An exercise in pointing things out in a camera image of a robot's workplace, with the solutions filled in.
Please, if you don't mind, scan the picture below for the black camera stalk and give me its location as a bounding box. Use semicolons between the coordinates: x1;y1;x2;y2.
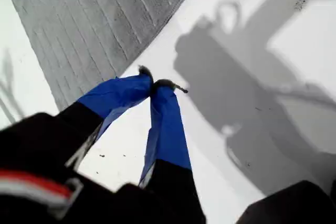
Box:
235;180;336;224

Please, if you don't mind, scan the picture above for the grey striped towel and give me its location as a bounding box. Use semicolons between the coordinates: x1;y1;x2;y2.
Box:
4;0;194;112

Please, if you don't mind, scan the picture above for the red white servo wire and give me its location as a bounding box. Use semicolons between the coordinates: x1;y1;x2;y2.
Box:
0;167;85;221

